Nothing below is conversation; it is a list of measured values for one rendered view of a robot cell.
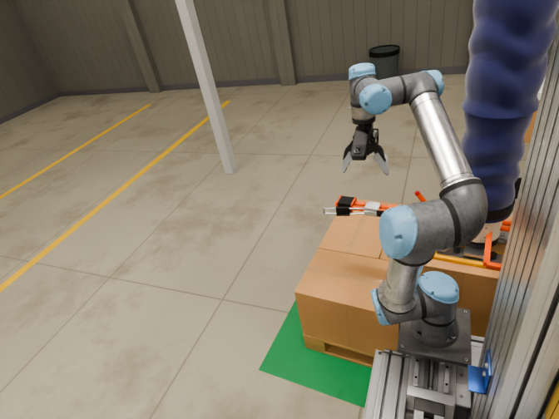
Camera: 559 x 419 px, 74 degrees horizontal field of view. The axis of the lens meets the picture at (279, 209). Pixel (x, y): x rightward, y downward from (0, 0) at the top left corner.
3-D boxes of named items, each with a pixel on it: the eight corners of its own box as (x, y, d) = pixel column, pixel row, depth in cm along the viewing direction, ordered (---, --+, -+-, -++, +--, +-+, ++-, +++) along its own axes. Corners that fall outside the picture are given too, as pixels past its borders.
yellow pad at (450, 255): (519, 258, 158) (521, 249, 155) (519, 275, 151) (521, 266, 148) (433, 244, 174) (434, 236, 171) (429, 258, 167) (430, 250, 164)
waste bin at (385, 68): (401, 80, 641) (401, 43, 607) (398, 89, 607) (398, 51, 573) (372, 81, 659) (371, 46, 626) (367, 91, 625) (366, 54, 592)
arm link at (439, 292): (463, 321, 117) (468, 291, 109) (421, 328, 117) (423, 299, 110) (446, 293, 127) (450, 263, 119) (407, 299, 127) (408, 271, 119)
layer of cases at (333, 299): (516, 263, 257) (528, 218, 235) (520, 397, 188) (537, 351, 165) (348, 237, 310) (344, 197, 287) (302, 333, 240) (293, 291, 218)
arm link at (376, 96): (407, 81, 94) (392, 71, 103) (363, 90, 95) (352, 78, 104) (406, 111, 99) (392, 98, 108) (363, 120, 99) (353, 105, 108)
